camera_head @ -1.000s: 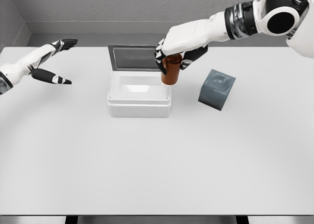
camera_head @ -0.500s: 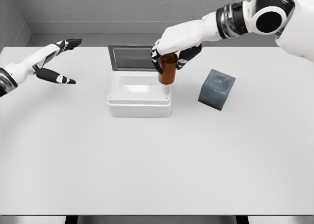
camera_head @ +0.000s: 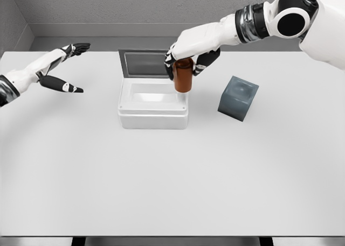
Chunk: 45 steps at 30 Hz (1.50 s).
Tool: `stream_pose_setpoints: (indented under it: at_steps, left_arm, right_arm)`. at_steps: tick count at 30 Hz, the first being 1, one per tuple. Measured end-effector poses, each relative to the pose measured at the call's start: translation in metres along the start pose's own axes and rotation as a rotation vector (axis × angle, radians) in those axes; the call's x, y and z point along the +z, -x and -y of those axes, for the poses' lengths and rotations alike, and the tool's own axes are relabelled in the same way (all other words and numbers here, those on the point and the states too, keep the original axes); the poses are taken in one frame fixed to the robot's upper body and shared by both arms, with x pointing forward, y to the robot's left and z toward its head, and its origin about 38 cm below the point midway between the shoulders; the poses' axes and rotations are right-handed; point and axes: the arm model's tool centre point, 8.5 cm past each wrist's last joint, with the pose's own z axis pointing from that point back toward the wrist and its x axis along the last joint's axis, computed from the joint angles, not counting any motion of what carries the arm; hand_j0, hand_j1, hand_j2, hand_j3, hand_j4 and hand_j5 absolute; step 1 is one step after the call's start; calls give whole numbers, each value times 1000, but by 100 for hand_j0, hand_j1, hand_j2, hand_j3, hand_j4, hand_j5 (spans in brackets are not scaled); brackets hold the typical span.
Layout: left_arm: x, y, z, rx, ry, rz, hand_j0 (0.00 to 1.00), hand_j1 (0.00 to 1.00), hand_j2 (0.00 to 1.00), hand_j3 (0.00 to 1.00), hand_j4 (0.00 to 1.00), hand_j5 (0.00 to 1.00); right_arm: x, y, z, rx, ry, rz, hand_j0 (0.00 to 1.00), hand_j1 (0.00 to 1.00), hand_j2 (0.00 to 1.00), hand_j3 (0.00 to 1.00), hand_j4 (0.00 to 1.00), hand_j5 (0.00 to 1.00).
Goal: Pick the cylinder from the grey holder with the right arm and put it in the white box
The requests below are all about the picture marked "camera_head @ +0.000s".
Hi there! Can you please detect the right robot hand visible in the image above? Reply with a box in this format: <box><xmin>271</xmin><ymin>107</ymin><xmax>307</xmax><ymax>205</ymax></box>
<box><xmin>164</xmin><ymin>23</ymin><xmax>221</xmax><ymax>82</ymax></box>

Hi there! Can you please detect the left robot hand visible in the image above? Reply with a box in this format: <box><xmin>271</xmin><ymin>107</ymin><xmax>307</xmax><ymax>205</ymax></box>
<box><xmin>23</xmin><ymin>43</ymin><xmax>91</xmax><ymax>94</ymax></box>

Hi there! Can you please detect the grey cube block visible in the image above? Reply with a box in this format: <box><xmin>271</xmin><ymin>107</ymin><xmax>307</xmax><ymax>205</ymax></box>
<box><xmin>217</xmin><ymin>75</ymin><xmax>260</xmax><ymax>122</ymax></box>

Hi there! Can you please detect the white box with open lid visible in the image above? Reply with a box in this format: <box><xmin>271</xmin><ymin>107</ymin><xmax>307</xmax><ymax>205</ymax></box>
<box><xmin>117</xmin><ymin>49</ymin><xmax>189</xmax><ymax>130</ymax></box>

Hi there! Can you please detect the brown cylindrical bottle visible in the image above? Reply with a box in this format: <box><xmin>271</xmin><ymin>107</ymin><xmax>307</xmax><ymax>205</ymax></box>
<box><xmin>172</xmin><ymin>57</ymin><xmax>195</xmax><ymax>93</ymax></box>

